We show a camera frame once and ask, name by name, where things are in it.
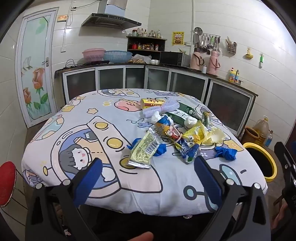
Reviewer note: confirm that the blue crumpled plastic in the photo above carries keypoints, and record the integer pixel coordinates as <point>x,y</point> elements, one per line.
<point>133,143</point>
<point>161,150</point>
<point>225,153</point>

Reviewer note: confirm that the row of spice bottles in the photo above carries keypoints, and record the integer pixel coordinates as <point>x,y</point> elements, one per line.
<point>145,33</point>

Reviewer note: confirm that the cartoon printed tablecloth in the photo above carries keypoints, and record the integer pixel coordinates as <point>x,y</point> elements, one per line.
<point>92,120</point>

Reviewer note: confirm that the yellow wall poster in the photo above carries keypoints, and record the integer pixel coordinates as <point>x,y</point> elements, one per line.
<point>178,38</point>

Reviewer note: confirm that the yellow rimmed trash bin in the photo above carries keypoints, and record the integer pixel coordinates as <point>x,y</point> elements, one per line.
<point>272,162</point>

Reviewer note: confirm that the white wall pipe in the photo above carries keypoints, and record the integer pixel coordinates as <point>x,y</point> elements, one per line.
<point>193,16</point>

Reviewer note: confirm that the yellow green barcode packet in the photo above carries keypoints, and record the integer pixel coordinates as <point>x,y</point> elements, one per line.
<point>143,150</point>

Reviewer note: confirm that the blue plastic basket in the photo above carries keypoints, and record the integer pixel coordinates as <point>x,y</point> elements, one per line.
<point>118,56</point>

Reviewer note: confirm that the black microwave oven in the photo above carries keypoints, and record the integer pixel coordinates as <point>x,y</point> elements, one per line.
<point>171,58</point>

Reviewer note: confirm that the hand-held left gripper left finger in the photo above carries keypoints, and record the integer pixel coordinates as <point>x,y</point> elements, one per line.
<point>90,180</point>

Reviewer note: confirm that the glass fronted counter cabinet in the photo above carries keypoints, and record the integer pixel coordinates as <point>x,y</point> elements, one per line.
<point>157,76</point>

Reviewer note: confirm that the black induction cooktop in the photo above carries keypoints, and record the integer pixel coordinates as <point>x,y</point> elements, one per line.
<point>97,62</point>

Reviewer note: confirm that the person's left hand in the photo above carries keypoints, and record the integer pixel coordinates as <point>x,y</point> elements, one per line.
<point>141,236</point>

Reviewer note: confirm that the yellow dish soap bottle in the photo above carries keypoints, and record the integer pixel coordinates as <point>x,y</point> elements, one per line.
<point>233,76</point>

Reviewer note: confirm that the flower printed glass door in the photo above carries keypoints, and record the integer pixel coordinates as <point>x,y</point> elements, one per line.
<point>34,69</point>

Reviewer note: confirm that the yellow red cardboard box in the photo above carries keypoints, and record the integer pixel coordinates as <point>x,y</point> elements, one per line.
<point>150,103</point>

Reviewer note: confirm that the metal chopstick holder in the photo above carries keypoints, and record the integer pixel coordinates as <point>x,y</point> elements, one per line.
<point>231,47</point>

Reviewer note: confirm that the small white bottle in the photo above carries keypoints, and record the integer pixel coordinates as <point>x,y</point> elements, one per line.
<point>204,69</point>

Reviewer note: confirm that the yellow snack packet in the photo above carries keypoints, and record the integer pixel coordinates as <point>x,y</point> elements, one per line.
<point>196,134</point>

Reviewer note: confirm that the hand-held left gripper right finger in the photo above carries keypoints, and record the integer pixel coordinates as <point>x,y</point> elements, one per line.
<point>208,180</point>

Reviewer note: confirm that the small green yellow packet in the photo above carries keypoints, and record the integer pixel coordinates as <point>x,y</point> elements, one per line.
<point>206,117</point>

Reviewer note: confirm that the row of spice jars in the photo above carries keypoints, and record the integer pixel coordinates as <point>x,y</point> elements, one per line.
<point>145,46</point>

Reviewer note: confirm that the black range hood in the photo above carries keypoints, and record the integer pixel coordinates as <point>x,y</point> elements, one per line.
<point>111,20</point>

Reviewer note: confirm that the dark corner spice shelf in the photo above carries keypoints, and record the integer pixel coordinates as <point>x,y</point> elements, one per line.
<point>146,39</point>

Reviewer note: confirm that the red round stool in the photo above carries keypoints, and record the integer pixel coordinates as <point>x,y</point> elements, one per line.
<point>7,183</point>

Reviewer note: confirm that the brown plastic bucket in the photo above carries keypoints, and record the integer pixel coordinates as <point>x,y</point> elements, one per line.
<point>249,136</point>

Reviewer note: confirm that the person's right hand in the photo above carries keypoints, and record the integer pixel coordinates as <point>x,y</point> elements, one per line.
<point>278,216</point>

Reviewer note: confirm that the orange wall switch box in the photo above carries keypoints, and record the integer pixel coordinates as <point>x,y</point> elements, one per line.
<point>63,18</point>

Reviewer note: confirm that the cartoon printed snack packet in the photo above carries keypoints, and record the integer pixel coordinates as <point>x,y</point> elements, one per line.
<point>167,129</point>

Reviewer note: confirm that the pink thermos dark lid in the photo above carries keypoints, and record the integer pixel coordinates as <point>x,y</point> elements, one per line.
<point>213,63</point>

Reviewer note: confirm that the pale yellow plastic bag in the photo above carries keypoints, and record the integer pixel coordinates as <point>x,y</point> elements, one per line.
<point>216,135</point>

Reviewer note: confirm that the large cooking oil jug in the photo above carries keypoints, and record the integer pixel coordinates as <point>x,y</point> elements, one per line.
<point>262,129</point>

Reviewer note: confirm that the small white bag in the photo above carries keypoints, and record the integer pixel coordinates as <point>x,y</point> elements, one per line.
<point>154,61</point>

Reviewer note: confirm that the pink plastic basin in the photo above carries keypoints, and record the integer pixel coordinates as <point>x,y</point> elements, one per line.
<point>93,54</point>

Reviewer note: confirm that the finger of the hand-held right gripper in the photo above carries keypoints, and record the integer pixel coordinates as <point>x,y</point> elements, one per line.
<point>286,162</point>

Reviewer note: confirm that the hanging kitchen utensils rack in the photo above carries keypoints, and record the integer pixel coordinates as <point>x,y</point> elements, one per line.
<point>208,41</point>

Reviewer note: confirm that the clear bag of bread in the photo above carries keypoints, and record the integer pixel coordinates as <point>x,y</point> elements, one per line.
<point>140,59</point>

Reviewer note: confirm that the green hanging brush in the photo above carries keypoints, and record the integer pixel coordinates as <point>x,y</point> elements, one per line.
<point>260,60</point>

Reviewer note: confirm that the green milk carton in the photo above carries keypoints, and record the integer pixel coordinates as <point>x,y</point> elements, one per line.
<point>182,109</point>

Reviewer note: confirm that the metal faucet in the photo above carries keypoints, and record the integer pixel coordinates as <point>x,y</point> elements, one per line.
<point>240,80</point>

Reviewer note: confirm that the clear water bottle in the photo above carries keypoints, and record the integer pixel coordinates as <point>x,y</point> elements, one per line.
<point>268,139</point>

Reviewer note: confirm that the blue clear snack packet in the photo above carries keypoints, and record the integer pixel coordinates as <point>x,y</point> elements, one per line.
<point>187,150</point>

